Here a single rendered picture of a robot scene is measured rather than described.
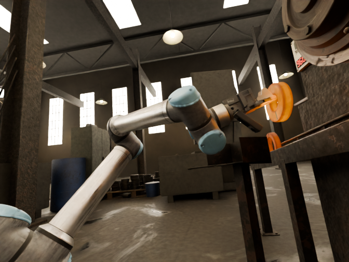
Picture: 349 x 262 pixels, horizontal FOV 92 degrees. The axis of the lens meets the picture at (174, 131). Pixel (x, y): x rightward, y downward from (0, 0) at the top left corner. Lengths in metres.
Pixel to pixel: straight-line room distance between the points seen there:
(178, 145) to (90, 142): 7.52
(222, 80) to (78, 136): 3.03
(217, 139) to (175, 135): 10.16
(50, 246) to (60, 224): 0.07
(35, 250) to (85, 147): 3.05
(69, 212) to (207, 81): 3.03
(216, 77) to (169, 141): 7.72
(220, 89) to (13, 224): 3.18
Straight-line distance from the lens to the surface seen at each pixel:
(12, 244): 0.79
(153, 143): 10.91
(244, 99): 0.71
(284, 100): 0.71
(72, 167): 3.57
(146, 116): 0.65
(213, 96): 3.30
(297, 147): 0.98
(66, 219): 0.84
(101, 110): 12.84
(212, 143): 0.55
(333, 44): 0.76
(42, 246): 0.82
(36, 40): 3.60
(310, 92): 1.16
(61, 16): 10.62
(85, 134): 3.78
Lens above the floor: 0.63
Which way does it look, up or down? 10 degrees up
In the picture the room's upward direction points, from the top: 5 degrees counter-clockwise
